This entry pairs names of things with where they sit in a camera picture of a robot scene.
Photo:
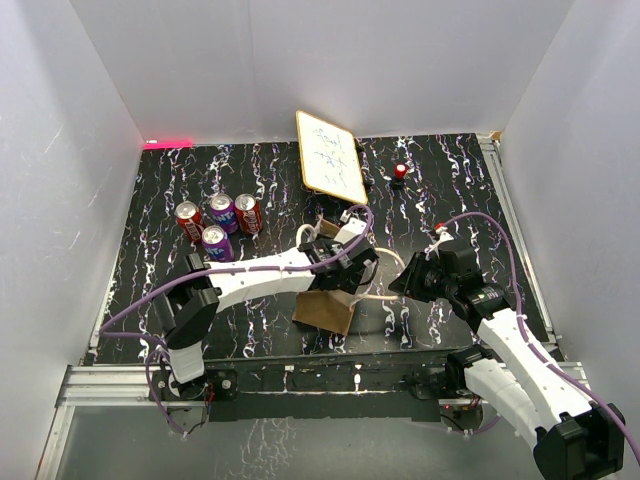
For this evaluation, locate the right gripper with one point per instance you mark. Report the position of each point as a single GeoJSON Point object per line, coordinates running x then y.
{"type": "Point", "coordinates": [408, 283]}

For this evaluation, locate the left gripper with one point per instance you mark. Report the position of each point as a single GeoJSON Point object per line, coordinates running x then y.
{"type": "Point", "coordinates": [349, 283]}

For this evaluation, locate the canvas tote bag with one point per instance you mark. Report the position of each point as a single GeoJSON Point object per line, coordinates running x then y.
{"type": "Point", "coordinates": [329, 310]}

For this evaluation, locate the red cola can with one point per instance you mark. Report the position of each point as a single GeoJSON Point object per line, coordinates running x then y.
{"type": "Point", "coordinates": [248, 214]}
{"type": "Point", "coordinates": [189, 218]}

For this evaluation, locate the purple soda can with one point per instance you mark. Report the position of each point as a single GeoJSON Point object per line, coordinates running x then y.
{"type": "Point", "coordinates": [217, 245]}
{"type": "Point", "coordinates": [222, 211]}

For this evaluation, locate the red cola can front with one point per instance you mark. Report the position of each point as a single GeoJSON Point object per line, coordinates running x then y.
{"type": "Point", "coordinates": [189, 218]}

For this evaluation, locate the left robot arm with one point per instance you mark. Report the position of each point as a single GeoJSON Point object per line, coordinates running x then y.
{"type": "Point", "coordinates": [186, 310]}

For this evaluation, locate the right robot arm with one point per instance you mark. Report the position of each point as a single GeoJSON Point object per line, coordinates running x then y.
{"type": "Point", "coordinates": [570, 435]}

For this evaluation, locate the red emergency button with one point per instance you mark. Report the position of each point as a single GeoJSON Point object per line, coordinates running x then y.
{"type": "Point", "coordinates": [398, 179]}

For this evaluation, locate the pink tape strip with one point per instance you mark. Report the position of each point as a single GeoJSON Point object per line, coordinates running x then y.
{"type": "Point", "coordinates": [167, 144]}

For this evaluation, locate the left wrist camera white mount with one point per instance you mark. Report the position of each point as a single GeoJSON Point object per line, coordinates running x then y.
{"type": "Point", "coordinates": [350, 230]}

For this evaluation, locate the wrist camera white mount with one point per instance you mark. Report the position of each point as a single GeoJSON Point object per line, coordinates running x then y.
{"type": "Point", "coordinates": [442, 235]}
{"type": "Point", "coordinates": [350, 230]}

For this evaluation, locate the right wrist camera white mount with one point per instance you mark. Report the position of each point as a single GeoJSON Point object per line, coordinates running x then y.
{"type": "Point", "coordinates": [442, 235]}

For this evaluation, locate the white board with wooden frame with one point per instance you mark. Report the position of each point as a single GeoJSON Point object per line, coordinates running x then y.
{"type": "Point", "coordinates": [329, 161]}

